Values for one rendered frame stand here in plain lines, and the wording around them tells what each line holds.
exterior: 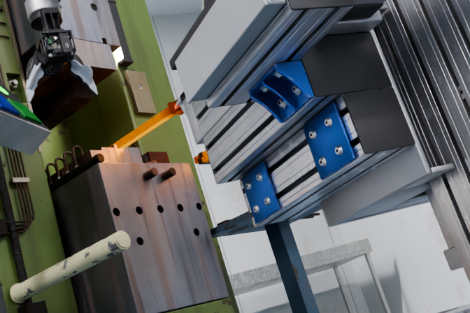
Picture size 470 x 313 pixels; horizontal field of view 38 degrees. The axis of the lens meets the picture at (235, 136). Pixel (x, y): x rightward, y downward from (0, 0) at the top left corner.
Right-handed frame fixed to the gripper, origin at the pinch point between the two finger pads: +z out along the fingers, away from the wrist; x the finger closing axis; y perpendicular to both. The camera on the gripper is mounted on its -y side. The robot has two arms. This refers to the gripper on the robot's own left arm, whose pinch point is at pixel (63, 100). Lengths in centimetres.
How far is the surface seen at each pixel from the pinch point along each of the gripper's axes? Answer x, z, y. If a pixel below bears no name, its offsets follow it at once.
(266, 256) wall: 281, -9, -448
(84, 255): 1.4, 31.3, -19.0
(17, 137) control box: -7.7, 0.0, -18.5
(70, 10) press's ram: 24, -53, -51
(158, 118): 36, -6, -35
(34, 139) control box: -3.0, -0.5, -22.7
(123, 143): 29, -5, -50
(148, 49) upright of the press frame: 61, -54, -83
